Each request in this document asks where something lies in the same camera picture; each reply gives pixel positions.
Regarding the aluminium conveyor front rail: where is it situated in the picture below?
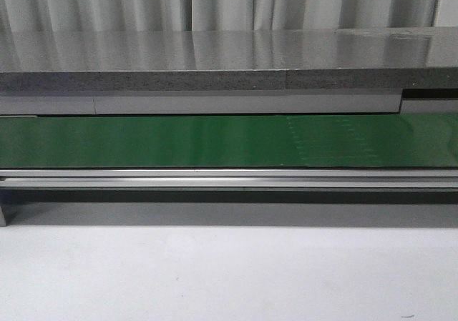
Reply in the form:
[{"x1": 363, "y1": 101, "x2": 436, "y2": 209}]
[{"x1": 1, "y1": 169, "x2": 457, "y2": 190}]

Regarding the green conveyor belt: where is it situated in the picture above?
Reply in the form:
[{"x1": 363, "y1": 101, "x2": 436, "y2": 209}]
[{"x1": 1, "y1": 114, "x2": 457, "y2": 169}]

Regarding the grey pleated curtain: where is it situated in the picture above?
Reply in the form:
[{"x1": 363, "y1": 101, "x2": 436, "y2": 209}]
[{"x1": 1, "y1": 0, "x2": 437, "y2": 31}]

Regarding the grey conveyor back guard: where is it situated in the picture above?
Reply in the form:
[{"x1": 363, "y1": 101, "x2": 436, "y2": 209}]
[{"x1": 1, "y1": 88, "x2": 457, "y2": 116}]

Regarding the grey granite slab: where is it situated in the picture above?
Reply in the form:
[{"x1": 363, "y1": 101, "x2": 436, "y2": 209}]
[{"x1": 1, "y1": 27, "x2": 457, "y2": 92}]

